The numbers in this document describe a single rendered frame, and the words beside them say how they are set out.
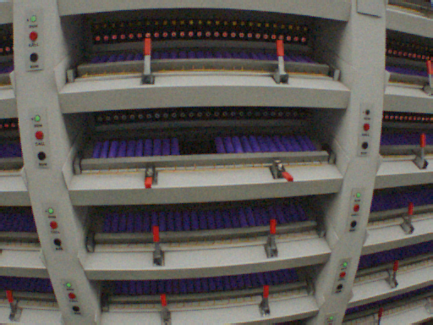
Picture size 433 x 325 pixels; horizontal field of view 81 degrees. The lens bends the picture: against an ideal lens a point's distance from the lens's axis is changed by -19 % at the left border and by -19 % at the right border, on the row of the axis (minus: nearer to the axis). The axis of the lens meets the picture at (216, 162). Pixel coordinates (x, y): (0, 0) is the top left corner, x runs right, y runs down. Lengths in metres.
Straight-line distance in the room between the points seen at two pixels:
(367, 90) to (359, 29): 0.14
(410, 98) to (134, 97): 0.64
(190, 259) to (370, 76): 0.58
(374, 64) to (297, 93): 0.21
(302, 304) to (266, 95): 0.58
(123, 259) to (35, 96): 0.41
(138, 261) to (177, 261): 0.09
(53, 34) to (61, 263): 0.50
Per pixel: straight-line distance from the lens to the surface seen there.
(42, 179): 0.67
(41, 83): 0.64
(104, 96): 0.60
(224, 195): 0.64
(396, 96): 0.77
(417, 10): 0.93
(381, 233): 0.91
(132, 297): 0.86
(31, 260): 0.81
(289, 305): 0.89
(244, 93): 0.60
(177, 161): 0.64
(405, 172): 0.84
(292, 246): 0.78
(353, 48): 0.70
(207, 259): 0.72
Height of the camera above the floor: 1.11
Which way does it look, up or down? 15 degrees down
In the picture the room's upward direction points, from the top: straight up
